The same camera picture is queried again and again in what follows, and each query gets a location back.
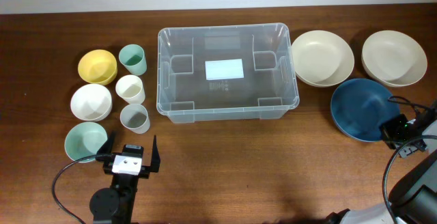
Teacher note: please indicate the mint green cup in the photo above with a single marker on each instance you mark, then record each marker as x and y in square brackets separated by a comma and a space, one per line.
[132, 57]

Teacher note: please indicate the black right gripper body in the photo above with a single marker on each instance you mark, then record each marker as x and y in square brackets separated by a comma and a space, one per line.
[397, 132]

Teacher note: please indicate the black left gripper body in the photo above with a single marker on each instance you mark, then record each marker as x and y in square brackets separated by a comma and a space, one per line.
[144, 173]

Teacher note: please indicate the dark blue bowl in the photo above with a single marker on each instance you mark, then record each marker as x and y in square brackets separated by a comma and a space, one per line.
[360, 106]

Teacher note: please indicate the clear plastic storage bin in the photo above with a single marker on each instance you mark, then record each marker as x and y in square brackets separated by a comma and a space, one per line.
[268, 90]

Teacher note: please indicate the yellow bowl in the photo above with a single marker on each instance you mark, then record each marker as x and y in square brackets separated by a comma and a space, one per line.
[98, 66]

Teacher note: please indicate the cream cup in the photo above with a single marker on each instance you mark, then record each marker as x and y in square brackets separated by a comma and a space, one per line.
[130, 88]

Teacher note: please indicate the white bowl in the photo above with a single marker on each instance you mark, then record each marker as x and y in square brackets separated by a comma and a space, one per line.
[91, 103]

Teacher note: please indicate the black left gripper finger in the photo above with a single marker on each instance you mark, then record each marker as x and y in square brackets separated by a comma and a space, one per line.
[107, 147]
[155, 159]

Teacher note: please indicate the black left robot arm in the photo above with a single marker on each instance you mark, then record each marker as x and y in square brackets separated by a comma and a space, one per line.
[115, 203]

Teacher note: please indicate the beige bowl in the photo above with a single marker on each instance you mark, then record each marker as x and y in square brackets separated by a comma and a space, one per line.
[322, 58]
[393, 58]

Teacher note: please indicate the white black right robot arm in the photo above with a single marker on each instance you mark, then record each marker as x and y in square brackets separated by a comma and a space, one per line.
[413, 198]

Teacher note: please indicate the mint green bowl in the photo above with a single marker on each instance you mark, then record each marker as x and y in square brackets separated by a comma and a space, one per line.
[85, 139]

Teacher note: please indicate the grey translucent cup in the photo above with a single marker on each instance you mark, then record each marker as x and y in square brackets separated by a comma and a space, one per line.
[135, 118]

